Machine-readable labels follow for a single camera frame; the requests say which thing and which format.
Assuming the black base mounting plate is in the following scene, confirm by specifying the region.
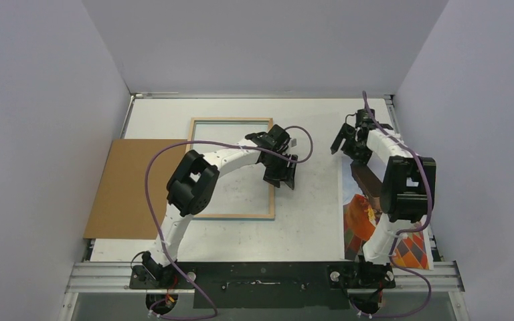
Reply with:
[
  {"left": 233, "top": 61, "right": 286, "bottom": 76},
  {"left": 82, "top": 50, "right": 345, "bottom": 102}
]
[{"left": 128, "top": 261, "right": 396, "bottom": 310}]

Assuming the blue wooden picture frame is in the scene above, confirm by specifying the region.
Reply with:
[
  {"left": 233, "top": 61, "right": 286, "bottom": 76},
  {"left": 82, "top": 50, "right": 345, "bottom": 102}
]
[{"left": 188, "top": 117, "right": 275, "bottom": 220}]

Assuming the aluminium front rail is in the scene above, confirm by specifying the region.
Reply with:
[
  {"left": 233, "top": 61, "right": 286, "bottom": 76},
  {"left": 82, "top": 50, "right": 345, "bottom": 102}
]
[{"left": 65, "top": 261, "right": 464, "bottom": 294}]

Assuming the brown cardboard backing board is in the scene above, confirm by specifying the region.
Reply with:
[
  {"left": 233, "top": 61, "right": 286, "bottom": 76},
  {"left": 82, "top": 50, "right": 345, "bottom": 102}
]
[{"left": 83, "top": 139, "right": 184, "bottom": 239}]

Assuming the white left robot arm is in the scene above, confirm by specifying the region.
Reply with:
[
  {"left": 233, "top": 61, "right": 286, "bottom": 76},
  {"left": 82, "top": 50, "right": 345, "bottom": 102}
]
[{"left": 141, "top": 125, "right": 300, "bottom": 288}]

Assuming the hot air balloon photo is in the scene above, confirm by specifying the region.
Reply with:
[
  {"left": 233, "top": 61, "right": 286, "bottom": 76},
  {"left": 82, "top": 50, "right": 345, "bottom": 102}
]
[{"left": 341, "top": 157, "right": 434, "bottom": 270}]

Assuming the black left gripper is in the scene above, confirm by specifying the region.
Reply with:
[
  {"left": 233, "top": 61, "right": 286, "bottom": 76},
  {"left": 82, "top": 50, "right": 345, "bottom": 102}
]
[{"left": 262, "top": 152, "right": 296, "bottom": 189}]

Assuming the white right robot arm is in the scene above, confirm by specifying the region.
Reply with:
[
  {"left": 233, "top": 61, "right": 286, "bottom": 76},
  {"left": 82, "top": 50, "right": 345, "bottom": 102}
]
[{"left": 331, "top": 109, "right": 436, "bottom": 288}]

